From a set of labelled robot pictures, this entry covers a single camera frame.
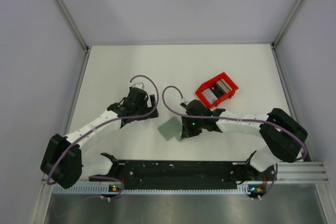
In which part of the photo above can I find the grey slotted cable duct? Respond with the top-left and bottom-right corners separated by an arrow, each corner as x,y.
53,184 -> 261,195

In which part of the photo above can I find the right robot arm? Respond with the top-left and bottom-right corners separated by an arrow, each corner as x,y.
180,100 -> 308,180

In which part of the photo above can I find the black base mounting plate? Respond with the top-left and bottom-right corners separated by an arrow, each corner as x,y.
89,160 -> 275,190

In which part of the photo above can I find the aluminium front rail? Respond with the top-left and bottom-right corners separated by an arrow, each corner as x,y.
276,162 -> 329,184

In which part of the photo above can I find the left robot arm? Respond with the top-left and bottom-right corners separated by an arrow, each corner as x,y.
40,87 -> 159,189

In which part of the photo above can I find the right aluminium frame post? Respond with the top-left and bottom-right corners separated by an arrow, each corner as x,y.
271,0 -> 306,50

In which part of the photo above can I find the aluminium frame post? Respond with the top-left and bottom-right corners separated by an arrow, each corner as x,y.
271,0 -> 306,50
54,0 -> 89,52

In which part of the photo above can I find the left aluminium frame post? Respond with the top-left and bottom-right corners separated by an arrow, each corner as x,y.
54,0 -> 89,52

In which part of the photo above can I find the stack of credit cards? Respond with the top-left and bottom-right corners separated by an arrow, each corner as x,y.
211,80 -> 232,98

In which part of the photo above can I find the red plastic bin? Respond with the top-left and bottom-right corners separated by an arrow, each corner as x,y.
195,72 -> 239,109

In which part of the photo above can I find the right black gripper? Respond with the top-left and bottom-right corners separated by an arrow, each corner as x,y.
181,114 -> 204,139

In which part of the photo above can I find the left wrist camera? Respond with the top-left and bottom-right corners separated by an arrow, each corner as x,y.
129,82 -> 145,90

